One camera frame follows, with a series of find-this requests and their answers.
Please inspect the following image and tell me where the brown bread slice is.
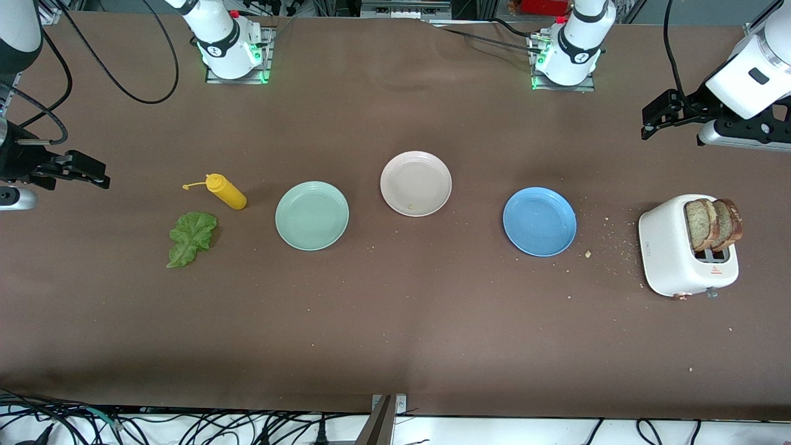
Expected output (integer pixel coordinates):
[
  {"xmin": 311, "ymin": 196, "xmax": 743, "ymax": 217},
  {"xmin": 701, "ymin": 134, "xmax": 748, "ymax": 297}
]
[
  {"xmin": 711, "ymin": 198, "xmax": 744, "ymax": 252},
  {"xmin": 685, "ymin": 198, "xmax": 721, "ymax": 252}
]

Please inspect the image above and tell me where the yellow mustard squeeze bottle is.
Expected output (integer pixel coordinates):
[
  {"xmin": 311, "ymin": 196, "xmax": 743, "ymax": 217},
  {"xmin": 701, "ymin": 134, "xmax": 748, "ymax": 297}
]
[{"xmin": 182, "ymin": 174, "xmax": 248, "ymax": 211}]

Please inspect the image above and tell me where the blue plate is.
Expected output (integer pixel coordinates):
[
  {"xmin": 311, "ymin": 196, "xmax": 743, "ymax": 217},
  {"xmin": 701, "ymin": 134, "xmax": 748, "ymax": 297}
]
[{"xmin": 502, "ymin": 187, "xmax": 578, "ymax": 257}]

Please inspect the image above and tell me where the mint green plate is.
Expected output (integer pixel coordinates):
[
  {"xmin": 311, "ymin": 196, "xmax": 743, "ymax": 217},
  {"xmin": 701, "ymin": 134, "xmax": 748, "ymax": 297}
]
[{"xmin": 275, "ymin": 180, "xmax": 350, "ymax": 252}]

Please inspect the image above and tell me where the beige plate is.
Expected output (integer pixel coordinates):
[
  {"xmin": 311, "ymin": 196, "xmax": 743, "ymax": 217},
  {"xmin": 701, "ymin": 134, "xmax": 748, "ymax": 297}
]
[{"xmin": 379, "ymin": 151, "xmax": 453, "ymax": 218}]

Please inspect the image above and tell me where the white toaster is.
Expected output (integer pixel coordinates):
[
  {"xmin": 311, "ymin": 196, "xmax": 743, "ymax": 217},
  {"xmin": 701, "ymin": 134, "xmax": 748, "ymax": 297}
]
[{"xmin": 638, "ymin": 194, "xmax": 740, "ymax": 300}]

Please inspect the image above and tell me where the green lettuce leaf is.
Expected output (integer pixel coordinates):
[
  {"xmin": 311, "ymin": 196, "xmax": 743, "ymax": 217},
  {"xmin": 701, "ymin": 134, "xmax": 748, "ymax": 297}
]
[{"xmin": 166, "ymin": 211, "xmax": 219, "ymax": 269}]

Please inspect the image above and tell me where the red box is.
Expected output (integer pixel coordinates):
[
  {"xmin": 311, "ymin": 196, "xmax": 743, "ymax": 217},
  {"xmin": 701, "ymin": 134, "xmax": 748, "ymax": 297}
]
[{"xmin": 521, "ymin": 0, "xmax": 570, "ymax": 17}]

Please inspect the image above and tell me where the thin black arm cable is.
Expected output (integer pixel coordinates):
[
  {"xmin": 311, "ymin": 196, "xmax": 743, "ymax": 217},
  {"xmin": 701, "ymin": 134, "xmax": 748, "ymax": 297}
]
[{"xmin": 0, "ymin": 28, "xmax": 74, "ymax": 146}]

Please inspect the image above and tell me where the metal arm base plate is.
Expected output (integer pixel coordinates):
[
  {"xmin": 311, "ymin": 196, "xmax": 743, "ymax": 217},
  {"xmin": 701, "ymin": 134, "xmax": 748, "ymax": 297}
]
[
  {"xmin": 205, "ymin": 26, "xmax": 274, "ymax": 85},
  {"xmin": 530, "ymin": 34, "xmax": 597, "ymax": 92}
]

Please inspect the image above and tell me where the black table cable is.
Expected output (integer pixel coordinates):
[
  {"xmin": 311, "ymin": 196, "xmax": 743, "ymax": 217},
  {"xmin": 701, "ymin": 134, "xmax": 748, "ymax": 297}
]
[{"xmin": 442, "ymin": 17, "xmax": 548, "ymax": 55}]

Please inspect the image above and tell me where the aluminium frame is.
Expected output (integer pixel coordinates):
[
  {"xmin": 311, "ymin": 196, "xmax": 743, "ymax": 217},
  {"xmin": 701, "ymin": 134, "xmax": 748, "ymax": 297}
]
[{"xmin": 360, "ymin": 0, "xmax": 452, "ymax": 20}]

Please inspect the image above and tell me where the black cable tangle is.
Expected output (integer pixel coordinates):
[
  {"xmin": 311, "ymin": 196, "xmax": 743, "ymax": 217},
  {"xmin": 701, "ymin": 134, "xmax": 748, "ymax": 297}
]
[{"xmin": 0, "ymin": 388, "xmax": 371, "ymax": 445}]

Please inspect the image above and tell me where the aluminium profile bracket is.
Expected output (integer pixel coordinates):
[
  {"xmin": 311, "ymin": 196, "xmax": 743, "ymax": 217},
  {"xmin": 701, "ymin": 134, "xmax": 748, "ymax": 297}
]
[{"xmin": 354, "ymin": 394, "xmax": 408, "ymax": 445}]

